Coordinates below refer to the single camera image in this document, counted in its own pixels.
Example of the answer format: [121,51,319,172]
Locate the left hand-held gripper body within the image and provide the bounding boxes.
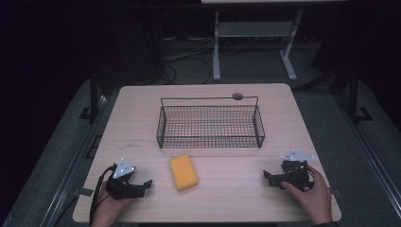
[105,157,140,201]

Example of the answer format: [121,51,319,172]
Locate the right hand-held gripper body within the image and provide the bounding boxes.
[279,148,316,192]

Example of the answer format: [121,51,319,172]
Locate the person's left hand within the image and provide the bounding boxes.
[90,188,134,227]

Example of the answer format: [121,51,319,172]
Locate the person's right hand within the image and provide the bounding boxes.
[280,165,334,226]

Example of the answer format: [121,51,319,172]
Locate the yellow sponge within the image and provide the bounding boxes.
[168,153,200,192]

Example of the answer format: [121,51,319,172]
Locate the black upright stand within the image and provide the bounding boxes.
[346,67,375,123]
[78,70,100,121]

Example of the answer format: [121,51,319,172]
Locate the white metal stand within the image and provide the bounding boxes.
[212,9,304,82]

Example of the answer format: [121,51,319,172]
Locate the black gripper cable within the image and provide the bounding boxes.
[89,164,118,225]

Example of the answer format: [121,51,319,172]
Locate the aluminium floor rail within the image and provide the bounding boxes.
[334,93,401,218]
[40,94,109,227]

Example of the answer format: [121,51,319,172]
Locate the black wire basket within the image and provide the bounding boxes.
[155,96,267,149]

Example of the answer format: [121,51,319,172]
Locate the black floor cable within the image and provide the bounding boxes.
[162,56,213,85]

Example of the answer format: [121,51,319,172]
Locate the grey floor cable bundle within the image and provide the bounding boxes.
[162,37,216,61]

